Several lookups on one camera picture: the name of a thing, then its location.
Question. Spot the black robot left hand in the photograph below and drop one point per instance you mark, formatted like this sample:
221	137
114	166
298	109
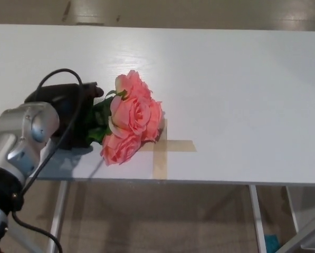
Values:
67	116

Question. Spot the pink artificial rose bouquet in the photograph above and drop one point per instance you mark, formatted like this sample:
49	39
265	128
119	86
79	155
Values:
133	118

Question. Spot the white metal table leg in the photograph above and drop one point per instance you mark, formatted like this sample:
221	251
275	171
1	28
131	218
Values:
292	210
258	218
57	216

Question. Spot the long beige tape strip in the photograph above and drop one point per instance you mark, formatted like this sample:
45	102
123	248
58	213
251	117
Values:
160	163

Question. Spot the short beige tape strip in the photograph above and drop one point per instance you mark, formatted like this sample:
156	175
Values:
178	145

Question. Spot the teal object on floor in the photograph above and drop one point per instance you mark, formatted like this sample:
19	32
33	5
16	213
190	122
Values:
272	243

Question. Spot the grey metal frame bar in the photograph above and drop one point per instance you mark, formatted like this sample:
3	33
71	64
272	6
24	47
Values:
310	229

